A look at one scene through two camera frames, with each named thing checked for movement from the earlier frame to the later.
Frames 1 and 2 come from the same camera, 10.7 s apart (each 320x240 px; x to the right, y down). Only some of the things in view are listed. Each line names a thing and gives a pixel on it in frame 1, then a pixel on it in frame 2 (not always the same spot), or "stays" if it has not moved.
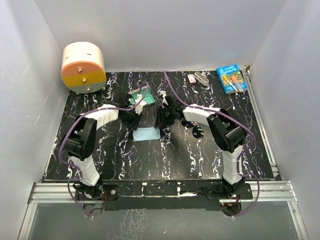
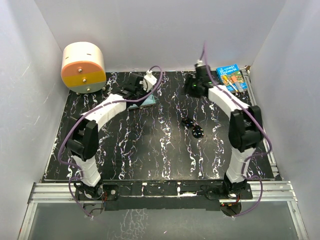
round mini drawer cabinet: x=83 y=70 stays
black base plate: x=163 y=195 stays
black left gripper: x=132 y=125 -> x=144 y=92
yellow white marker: x=230 y=83 stays
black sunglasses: x=197 y=131 stays
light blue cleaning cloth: x=146 y=133 -> x=150 y=100
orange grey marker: x=238 y=84 stays
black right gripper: x=161 y=121 -> x=189 y=80
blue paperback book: x=230 y=71 stays
